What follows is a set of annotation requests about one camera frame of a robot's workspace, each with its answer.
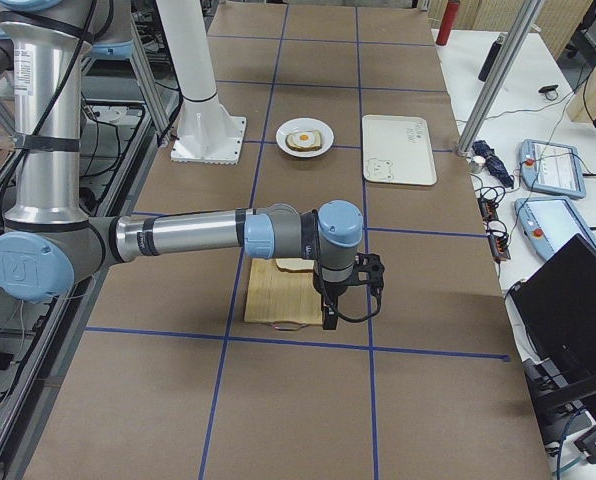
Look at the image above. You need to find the folded dark blue umbrella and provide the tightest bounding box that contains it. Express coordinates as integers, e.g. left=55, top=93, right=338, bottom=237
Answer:
left=472, top=140, right=514, bottom=188

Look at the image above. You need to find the cream bear serving tray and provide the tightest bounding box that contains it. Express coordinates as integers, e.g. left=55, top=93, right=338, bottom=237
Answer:
left=362, top=115, right=437, bottom=186

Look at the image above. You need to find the wooden cutting board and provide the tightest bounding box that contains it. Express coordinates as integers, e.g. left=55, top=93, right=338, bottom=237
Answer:
left=244, top=259, right=322, bottom=330

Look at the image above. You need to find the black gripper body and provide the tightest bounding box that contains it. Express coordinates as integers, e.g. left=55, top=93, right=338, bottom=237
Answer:
left=312, top=272, right=359, bottom=313

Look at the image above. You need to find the white round plate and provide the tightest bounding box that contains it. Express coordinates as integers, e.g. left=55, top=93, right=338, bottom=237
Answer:
left=276, top=118, right=334, bottom=158

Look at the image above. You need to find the aluminium frame post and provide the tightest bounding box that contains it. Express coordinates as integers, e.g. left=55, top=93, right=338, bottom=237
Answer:
left=456, top=0, right=545, bottom=157

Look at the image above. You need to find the white pedestal column base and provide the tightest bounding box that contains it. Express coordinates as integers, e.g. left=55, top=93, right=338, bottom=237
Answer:
left=157, top=0, right=247, bottom=165

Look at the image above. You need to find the plain white bread slice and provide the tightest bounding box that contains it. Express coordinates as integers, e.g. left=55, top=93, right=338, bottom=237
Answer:
left=275, top=258, right=314, bottom=273

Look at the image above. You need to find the bread slice with fried egg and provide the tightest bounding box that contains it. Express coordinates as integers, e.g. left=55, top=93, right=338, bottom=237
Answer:
left=285, top=130, right=322, bottom=152

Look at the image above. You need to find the blue teach pendant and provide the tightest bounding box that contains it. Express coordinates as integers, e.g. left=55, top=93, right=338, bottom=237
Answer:
left=518, top=139, right=586, bottom=200
left=514, top=196, right=596, bottom=261

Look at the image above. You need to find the red bottle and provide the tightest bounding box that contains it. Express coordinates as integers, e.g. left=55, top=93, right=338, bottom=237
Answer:
left=436, top=0, right=461, bottom=46

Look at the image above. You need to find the near blue teach pendant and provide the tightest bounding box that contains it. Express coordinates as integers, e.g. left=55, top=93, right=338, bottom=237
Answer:
left=514, top=196, right=596, bottom=261

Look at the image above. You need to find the small silver cylinder weight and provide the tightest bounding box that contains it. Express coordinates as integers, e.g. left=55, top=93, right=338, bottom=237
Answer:
left=469, top=155, right=486, bottom=174

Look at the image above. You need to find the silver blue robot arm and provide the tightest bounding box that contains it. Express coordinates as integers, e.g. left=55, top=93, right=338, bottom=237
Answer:
left=0, top=1, right=369, bottom=330

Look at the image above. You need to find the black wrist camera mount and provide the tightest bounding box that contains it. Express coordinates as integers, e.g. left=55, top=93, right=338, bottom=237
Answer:
left=352, top=253, right=385, bottom=298

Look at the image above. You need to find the far blue teach pendant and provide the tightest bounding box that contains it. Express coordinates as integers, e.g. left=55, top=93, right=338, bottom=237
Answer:
left=518, top=139, right=586, bottom=200

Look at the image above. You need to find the black laptop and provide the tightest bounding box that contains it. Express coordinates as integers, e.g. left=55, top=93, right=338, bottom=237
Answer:
left=511, top=234, right=596, bottom=375

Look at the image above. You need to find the black bottle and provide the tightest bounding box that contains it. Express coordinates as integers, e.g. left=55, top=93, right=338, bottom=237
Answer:
left=478, top=32, right=507, bottom=82

